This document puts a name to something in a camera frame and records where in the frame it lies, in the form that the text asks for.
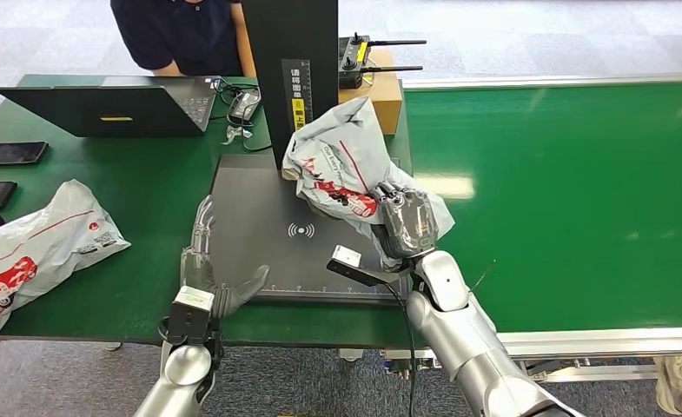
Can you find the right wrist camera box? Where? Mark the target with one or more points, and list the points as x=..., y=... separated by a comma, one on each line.
x=349, y=262

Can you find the brown cardboard box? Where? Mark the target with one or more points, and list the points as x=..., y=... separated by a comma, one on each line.
x=389, y=95

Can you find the dark grey laptop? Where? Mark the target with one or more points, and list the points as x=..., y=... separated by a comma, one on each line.
x=116, y=112

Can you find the black weighing scanner device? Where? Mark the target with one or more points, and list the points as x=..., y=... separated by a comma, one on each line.
x=248, y=207

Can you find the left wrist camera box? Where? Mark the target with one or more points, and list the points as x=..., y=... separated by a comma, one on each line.
x=190, y=313

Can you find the black remote controller with antennas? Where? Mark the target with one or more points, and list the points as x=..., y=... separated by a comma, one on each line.
x=352, y=63

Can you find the grey power adapter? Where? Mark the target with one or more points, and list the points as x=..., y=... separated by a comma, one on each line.
x=244, y=105

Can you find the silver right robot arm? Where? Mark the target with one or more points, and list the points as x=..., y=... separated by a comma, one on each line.
x=467, y=339

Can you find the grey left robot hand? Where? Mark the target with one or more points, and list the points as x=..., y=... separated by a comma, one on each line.
x=202, y=275

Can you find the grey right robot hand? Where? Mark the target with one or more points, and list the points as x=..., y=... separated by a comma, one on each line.
x=409, y=224

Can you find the white table foot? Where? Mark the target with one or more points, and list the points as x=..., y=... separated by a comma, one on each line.
x=113, y=347
x=351, y=355

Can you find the person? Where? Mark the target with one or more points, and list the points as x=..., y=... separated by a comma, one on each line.
x=185, y=34

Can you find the black smartphone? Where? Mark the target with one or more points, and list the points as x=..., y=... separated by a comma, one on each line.
x=11, y=153

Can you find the crumpled clear plastic wrap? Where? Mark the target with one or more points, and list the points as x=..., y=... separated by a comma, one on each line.
x=236, y=135

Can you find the green conveyor belt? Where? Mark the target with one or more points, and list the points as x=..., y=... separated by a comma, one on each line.
x=576, y=172

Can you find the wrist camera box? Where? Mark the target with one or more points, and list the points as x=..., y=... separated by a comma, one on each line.
x=349, y=262
x=190, y=313

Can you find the white courier bag red print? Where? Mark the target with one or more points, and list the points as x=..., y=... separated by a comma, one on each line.
x=335, y=155
x=41, y=247

